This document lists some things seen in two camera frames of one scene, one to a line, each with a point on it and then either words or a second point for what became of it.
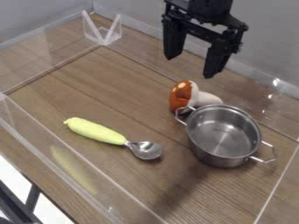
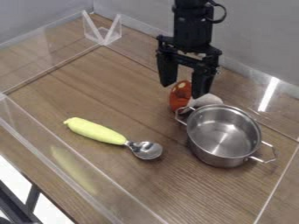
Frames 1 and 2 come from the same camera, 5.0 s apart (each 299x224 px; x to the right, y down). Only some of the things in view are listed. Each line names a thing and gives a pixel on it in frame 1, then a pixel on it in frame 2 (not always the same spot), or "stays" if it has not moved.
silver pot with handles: [224, 135] stays
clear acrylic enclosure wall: [51, 185] stays
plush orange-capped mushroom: [185, 94] stays
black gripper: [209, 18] -> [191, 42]
